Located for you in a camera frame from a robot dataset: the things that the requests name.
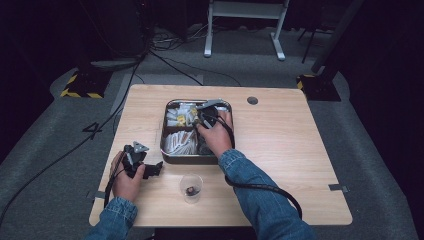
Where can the clear plastic cup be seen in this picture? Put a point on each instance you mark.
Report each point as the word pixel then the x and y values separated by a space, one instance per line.
pixel 191 196

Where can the round grey table grommet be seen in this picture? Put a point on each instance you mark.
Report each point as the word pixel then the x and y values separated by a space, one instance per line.
pixel 252 100

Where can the person's right hand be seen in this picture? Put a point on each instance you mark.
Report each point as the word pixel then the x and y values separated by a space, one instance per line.
pixel 216 136

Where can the black yellow striped base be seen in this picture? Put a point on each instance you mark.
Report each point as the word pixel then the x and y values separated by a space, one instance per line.
pixel 85 85
pixel 316 88

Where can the row of white striped sachets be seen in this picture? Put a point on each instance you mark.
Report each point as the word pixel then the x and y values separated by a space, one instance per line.
pixel 180 142

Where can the pile of white yellow sachets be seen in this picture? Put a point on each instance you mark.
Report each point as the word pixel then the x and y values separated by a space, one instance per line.
pixel 181 115

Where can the white metal stand frame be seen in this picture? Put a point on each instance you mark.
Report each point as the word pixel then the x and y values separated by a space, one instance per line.
pixel 245 10

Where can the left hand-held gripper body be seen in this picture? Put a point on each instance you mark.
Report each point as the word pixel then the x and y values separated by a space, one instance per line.
pixel 135 158

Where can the dark slanted pole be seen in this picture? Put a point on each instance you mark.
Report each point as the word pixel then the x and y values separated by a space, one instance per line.
pixel 336 33

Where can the person's left hand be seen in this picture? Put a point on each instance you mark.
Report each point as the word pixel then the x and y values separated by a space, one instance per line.
pixel 126 185

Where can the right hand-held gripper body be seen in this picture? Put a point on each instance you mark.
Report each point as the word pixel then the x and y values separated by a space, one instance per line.
pixel 208 116

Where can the grey tape strip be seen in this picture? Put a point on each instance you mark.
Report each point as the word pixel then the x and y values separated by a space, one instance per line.
pixel 96 195
pixel 338 188

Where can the metal compartment tray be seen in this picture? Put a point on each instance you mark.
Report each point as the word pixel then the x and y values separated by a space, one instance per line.
pixel 166 156

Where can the small brown lump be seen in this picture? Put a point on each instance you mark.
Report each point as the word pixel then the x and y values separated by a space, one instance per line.
pixel 191 190

